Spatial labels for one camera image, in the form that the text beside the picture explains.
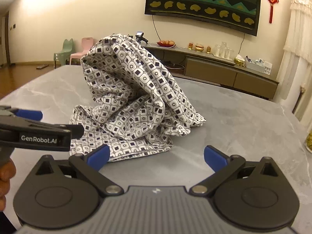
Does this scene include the set of clear glasses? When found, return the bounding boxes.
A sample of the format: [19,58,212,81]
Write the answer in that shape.
[214,41,234,60]

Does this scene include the wall television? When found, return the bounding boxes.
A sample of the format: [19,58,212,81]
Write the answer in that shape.
[144,0,262,36]

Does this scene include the green plastic chair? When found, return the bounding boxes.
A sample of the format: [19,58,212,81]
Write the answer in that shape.
[54,38,74,67]

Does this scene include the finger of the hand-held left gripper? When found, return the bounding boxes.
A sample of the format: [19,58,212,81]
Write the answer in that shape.
[29,124,84,138]
[0,105,43,122]

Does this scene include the idle black gripper device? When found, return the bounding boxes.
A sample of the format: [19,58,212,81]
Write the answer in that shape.
[135,31,149,45]

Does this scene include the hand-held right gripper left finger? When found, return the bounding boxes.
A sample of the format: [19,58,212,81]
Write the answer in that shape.
[34,144,123,197]

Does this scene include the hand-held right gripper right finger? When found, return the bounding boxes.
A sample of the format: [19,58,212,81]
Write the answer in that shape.
[189,145,279,197]

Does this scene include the black television cable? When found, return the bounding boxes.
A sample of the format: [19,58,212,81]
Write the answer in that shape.
[152,15,161,42]
[238,33,245,55]

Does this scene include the white desktop organiser box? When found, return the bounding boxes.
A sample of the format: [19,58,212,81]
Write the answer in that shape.
[244,57,273,74]

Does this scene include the white lace curtain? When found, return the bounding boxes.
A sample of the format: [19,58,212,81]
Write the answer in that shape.
[275,0,312,125]

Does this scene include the white square-patterned pants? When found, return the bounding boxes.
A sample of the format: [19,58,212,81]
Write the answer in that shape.
[69,34,207,162]

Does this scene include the pink plastic chair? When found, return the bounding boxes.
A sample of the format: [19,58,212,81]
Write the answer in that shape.
[69,37,94,65]

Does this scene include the red fruit plate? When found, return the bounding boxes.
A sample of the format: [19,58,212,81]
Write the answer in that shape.
[157,40,176,48]

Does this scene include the long grey television cabinet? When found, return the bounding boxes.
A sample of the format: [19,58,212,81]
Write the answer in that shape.
[141,44,279,100]

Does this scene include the person's left hand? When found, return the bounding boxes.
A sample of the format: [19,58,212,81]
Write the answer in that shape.
[0,161,17,211]

